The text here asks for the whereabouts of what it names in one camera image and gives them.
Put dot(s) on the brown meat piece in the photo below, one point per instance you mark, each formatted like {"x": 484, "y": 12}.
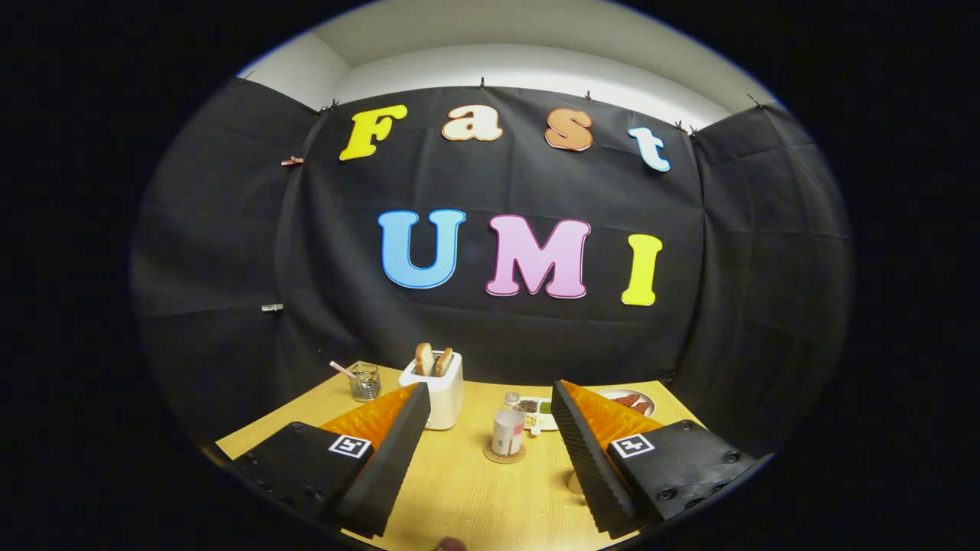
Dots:
{"x": 641, "y": 406}
{"x": 625, "y": 400}

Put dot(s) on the clear juice bottle white label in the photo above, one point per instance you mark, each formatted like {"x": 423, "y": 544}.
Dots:
{"x": 507, "y": 432}

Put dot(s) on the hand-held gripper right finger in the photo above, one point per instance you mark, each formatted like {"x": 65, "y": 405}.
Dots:
{"x": 586, "y": 459}

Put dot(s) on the white round plate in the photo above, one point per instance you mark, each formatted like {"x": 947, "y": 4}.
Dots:
{"x": 647, "y": 398}

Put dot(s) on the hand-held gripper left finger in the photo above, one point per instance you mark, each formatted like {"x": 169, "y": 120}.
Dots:
{"x": 390, "y": 467}

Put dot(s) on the white divided snack tray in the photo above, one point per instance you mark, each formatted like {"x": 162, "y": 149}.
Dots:
{"x": 536, "y": 417}

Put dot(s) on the white toaster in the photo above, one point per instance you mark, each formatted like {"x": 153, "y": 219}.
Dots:
{"x": 440, "y": 402}

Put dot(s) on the wooden table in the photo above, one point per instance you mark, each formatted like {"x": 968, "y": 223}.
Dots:
{"x": 475, "y": 497}

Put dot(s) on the pink clip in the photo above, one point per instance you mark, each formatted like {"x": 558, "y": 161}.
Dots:
{"x": 292, "y": 161}

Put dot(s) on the red striped straw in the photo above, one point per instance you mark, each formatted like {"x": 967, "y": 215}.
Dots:
{"x": 342, "y": 369}

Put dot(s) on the round cork coaster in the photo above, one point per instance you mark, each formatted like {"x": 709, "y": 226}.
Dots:
{"x": 494, "y": 458}

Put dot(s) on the toasted bread slice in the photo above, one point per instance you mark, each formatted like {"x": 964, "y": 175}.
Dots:
{"x": 444, "y": 362}
{"x": 424, "y": 360}

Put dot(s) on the black backdrop cloth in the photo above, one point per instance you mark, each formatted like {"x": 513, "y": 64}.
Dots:
{"x": 383, "y": 321}

